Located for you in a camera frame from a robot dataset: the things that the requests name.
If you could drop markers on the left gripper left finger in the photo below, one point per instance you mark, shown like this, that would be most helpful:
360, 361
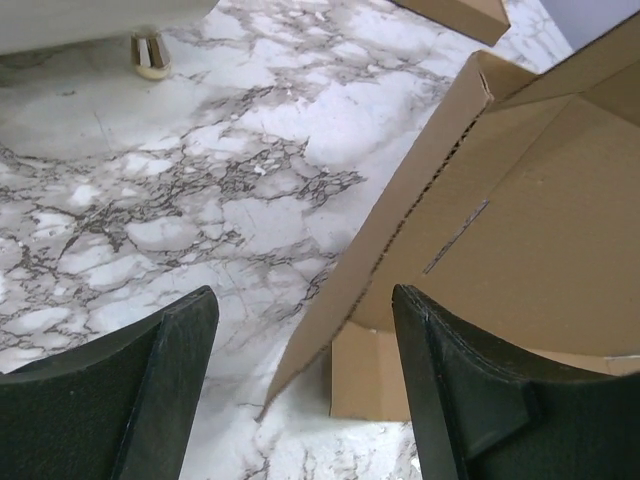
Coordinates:
118, 407

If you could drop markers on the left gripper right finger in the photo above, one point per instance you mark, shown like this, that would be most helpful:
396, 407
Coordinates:
483, 408

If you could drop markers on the brown cardboard box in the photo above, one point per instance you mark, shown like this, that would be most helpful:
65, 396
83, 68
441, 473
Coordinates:
517, 209

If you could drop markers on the folded cardboard box left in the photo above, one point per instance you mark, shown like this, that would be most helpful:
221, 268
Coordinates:
485, 21

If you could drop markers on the cream cylindrical container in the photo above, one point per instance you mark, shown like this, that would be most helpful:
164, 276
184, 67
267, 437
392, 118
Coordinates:
32, 25

